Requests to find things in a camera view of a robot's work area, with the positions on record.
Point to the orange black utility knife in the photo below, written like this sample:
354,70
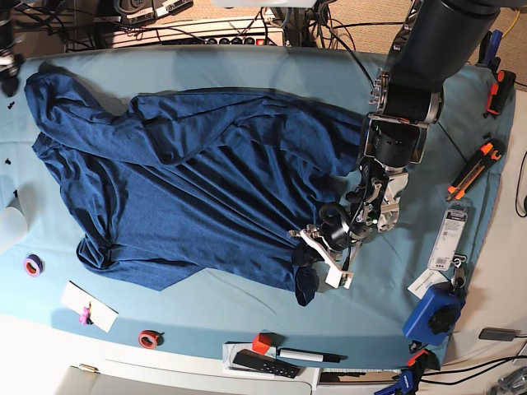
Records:
482,160

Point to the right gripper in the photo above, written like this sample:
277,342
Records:
10,67

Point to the white black marker pen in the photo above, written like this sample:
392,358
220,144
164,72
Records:
309,356

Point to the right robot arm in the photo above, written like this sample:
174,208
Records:
7,27

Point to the red tape roll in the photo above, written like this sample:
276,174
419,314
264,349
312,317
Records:
150,339

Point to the black remote control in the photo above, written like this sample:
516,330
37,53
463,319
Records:
264,364

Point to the white power strip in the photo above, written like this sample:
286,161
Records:
252,30

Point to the dark blue t-shirt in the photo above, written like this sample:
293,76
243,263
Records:
191,180

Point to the purple tape roll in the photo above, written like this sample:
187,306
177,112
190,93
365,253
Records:
33,265

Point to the red cube block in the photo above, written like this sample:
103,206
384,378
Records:
261,344

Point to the small pink toy figure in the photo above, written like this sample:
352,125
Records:
85,315

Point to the white paper card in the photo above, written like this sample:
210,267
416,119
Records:
75,298

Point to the black zip tie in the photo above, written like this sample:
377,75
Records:
452,142

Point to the black phone device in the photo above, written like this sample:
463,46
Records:
497,334

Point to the light blue table cloth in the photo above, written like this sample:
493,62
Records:
197,315

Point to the blue black clamp top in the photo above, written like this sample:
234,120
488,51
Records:
487,56

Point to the blue black clamp bottom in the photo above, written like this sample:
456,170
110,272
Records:
409,379

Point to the white label card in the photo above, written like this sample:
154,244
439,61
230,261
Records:
427,279

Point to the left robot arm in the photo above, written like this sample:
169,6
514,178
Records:
434,42

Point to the clear blister retail package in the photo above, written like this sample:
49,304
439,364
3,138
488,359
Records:
448,236

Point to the blue box with knob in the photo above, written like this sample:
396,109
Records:
436,314

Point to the blue black clamp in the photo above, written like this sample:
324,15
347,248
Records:
409,379
487,56

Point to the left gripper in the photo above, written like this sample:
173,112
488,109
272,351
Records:
336,235

